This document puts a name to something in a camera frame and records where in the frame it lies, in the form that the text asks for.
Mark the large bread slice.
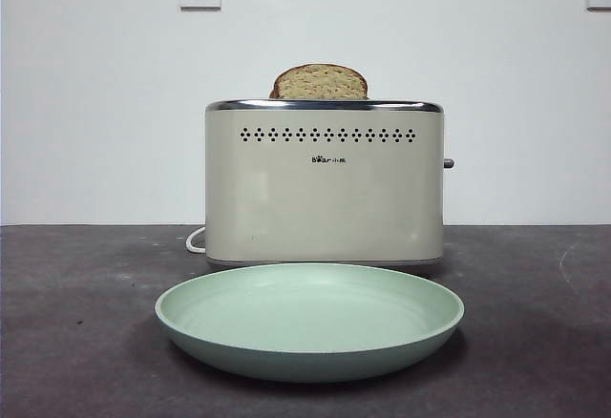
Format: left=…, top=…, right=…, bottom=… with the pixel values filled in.
left=272, top=65, right=369, bottom=101

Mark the pale green round plate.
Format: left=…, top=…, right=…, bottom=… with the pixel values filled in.
left=154, top=261, right=465, bottom=384

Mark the cream toaster with chrome top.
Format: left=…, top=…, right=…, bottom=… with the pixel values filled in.
left=203, top=98, right=455, bottom=268

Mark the white power cable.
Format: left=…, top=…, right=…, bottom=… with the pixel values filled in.
left=185, top=225, right=207, bottom=254

